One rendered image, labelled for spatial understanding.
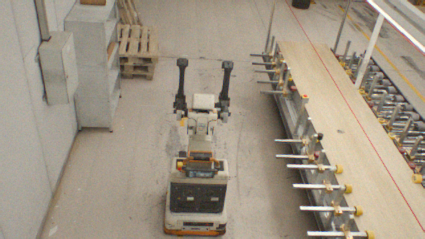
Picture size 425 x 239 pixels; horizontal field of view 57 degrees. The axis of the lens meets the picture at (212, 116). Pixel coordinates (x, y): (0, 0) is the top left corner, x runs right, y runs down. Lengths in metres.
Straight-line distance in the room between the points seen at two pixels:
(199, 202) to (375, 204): 1.59
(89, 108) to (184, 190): 2.02
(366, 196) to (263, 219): 1.23
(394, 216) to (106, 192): 2.93
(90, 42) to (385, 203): 3.49
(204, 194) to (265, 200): 1.06
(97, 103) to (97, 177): 0.98
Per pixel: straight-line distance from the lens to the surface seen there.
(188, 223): 3.97
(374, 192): 3.81
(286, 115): 4.77
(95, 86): 5.03
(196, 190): 3.75
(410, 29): 3.14
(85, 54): 4.84
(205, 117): 3.62
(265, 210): 4.52
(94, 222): 4.34
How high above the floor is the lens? 3.32
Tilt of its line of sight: 35 degrees down
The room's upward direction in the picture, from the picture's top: 6 degrees clockwise
